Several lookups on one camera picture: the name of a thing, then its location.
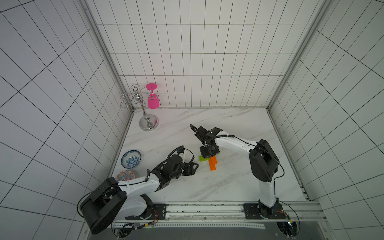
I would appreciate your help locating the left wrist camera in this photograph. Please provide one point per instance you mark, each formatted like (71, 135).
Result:
(187, 155)

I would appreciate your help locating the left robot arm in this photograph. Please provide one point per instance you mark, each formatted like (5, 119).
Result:
(121, 200)

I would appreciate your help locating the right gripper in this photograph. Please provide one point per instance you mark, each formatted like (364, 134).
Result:
(208, 149)

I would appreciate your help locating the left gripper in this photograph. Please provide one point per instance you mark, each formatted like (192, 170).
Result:
(192, 171)

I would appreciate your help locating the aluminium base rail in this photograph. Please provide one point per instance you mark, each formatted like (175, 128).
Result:
(220, 214)

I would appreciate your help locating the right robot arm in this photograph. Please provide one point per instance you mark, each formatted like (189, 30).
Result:
(263, 161)

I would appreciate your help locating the red patterned plate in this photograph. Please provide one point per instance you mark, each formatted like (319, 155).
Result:
(126, 175)

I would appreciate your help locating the chrome glass holder stand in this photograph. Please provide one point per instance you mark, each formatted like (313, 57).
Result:
(139, 96)

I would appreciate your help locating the blue patterned bowl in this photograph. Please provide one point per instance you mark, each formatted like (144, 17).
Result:
(131, 159)

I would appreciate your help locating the pink plastic wine glass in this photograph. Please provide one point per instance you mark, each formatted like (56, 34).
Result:
(153, 99)

